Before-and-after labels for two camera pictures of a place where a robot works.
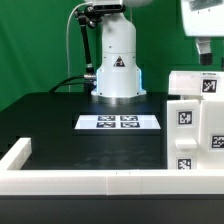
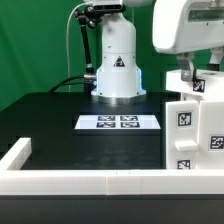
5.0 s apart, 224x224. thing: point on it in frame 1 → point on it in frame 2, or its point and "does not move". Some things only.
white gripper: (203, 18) → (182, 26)
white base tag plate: (117, 122) does not move
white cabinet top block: (196, 83) does not move
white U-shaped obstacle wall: (15, 180) does not move
